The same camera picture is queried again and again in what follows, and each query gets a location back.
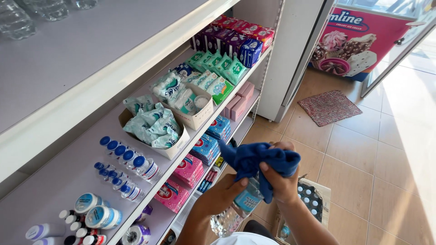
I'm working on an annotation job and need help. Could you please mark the person's right hand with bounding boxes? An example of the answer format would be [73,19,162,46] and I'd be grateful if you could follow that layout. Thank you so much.
[259,141,301,205]

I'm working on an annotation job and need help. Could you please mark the person's left hand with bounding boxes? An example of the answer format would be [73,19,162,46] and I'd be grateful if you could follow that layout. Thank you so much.
[196,174,249,217]

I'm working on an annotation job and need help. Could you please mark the clear water bottle blue label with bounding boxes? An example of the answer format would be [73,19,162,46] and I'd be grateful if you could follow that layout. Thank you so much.
[210,177,265,238]

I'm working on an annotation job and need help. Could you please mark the blue cleaning cloth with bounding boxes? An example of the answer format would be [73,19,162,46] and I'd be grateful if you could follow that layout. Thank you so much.
[218,140,302,204]

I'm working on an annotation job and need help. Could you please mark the tray of red blue toothbrushes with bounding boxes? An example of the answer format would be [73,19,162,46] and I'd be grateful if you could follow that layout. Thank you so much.
[197,169,219,194]

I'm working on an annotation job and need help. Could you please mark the carton of water bottles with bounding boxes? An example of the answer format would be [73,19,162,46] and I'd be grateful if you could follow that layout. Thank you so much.
[274,175,332,245]

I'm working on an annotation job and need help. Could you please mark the stack of pink tissue packets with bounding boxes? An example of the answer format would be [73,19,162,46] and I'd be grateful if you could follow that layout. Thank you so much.
[172,153,204,189]
[154,179,190,214]

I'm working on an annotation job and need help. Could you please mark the person's dark trousers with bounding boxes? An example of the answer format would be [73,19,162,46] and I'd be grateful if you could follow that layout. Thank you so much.
[243,219,274,239]

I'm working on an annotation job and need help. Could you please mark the person's white shirt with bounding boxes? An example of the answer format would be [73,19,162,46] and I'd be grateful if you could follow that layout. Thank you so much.
[211,232,280,245]

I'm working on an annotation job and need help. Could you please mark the stack of blue tissue packets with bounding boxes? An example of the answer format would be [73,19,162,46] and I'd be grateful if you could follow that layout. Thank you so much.
[206,115,232,144]
[190,133,220,167]

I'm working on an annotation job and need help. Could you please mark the group of blue-capped small bottles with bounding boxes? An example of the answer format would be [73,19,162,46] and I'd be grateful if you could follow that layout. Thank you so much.
[94,136,164,203]

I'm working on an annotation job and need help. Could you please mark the red woven doormat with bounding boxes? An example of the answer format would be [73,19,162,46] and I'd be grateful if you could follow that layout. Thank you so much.
[297,90,363,127]

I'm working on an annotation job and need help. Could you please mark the cardboard box of teal sachets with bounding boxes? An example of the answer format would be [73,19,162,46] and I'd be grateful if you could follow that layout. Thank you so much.
[118,95,191,161]

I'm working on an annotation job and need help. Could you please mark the group of pink boxes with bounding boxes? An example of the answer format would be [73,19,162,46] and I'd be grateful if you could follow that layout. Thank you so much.
[223,81,255,122]

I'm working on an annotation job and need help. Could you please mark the cardboard box of cotton swabs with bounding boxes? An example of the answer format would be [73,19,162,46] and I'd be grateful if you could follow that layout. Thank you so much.
[149,71,215,131]

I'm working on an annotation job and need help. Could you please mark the row of green white packs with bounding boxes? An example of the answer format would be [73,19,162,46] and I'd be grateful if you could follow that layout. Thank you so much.
[184,70,235,105]

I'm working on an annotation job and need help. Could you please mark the white jar with teal label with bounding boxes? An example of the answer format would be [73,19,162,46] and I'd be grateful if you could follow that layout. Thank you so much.
[74,193,110,215]
[85,205,123,230]

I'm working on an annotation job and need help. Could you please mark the row of green wipe packets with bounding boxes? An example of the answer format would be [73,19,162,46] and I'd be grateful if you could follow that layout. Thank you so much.
[185,50,248,86]

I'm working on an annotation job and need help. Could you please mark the white refrigerator cabinet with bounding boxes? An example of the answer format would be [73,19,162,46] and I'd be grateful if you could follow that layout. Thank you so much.
[257,0,336,123]

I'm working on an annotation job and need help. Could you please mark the group of white-capped dark bottles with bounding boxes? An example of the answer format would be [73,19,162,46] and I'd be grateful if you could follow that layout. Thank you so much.
[58,209,107,245]

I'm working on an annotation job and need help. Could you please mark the dark blue pad packet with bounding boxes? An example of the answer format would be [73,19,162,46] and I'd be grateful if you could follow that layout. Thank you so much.
[238,38,263,68]

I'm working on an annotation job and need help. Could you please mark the row of purple pad packets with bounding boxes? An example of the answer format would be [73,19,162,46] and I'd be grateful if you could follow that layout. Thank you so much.
[190,25,248,58]

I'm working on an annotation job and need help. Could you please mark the row of red pad packets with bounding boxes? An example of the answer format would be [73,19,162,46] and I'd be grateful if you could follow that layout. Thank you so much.
[211,15,275,52]

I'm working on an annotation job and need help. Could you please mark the ice cream chest freezer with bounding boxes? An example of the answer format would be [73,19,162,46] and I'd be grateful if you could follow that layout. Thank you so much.
[308,0,436,82]

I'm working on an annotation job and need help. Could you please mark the white purple roll-on bottle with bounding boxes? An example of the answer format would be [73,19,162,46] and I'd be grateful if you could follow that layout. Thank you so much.
[32,237,65,245]
[25,223,66,241]

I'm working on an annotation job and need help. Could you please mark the glass door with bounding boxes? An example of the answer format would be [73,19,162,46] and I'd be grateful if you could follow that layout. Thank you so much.
[360,10,436,98]

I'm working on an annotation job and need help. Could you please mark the white shelf rack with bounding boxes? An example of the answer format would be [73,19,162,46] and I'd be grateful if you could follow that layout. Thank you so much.
[0,0,286,245]

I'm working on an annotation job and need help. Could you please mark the large clear water bottle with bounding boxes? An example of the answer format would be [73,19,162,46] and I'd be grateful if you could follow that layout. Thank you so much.
[0,0,37,40]
[70,0,99,10]
[21,0,69,22]

